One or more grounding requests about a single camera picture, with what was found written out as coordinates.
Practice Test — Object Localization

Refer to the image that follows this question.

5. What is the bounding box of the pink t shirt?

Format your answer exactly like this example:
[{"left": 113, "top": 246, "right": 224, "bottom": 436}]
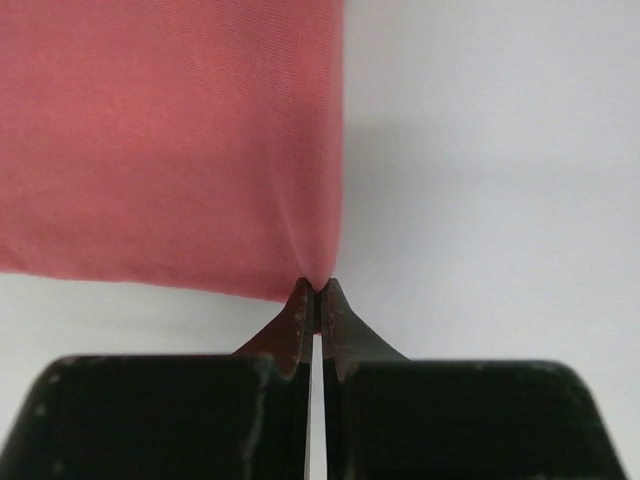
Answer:
[{"left": 0, "top": 0, "right": 347, "bottom": 335}]

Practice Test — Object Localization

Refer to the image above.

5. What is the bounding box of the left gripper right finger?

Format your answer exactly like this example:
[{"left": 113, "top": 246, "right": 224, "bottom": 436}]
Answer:
[{"left": 319, "top": 280, "right": 625, "bottom": 479}]

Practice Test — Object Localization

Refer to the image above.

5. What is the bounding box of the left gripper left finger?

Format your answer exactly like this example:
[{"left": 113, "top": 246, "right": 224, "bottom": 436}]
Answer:
[{"left": 1, "top": 279, "right": 314, "bottom": 479}]

